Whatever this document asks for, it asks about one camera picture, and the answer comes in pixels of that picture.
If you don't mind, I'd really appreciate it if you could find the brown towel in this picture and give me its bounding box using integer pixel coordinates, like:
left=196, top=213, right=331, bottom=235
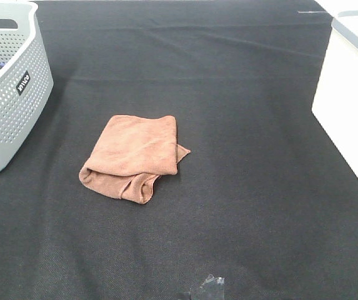
left=78, top=115, right=190, bottom=204

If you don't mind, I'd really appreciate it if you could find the black table cloth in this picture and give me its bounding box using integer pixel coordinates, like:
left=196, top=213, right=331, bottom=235
left=0, top=1, right=358, bottom=299

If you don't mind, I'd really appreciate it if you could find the grey perforated plastic basket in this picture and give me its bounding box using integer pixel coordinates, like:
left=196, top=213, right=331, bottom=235
left=0, top=1, right=54, bottom=171

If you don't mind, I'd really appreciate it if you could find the grey tape strip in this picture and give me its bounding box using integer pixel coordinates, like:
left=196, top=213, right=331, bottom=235
left=297, top=11, right=327, bottom=14

